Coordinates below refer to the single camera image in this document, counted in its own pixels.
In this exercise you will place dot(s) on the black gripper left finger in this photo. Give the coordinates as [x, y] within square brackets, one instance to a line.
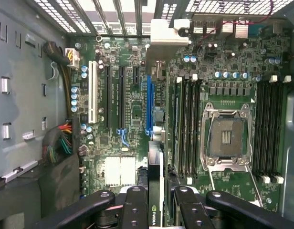
[135, 214]

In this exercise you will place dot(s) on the open grey PC case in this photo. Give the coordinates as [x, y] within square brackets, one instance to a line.
[292, 148]

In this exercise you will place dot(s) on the green motherboard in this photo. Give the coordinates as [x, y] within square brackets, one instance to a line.
[233, 62]

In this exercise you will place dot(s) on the blue expansion slot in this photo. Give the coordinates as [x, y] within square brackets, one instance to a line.
[150, 105]

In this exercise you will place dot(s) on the white expansion slot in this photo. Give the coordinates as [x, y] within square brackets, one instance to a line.
[93, 93]

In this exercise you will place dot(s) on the silver chipset heatsink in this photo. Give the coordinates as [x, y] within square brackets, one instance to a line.
[120, 170]

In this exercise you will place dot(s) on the black RAM slot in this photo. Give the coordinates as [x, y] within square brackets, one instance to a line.
[198, 128]
[191, 128]
[273, 131]
[280, 131]
[265, 131]
[258, 131]
[184, 128]

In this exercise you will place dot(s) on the long black expansion slot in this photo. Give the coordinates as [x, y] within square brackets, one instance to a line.
[108, 95]
[122, 95]

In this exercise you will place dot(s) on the blue serial port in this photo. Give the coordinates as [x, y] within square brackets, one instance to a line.
[256, 29]

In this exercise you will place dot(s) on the metal rear port block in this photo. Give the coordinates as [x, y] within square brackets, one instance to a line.
[241, 31]

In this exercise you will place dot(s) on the CPU socket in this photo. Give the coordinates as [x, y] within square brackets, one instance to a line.
[227, 138]

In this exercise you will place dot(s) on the short black expansion slot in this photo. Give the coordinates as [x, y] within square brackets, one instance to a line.
[137, 75]

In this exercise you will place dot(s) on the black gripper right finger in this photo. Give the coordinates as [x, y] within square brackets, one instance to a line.
[194, 214]

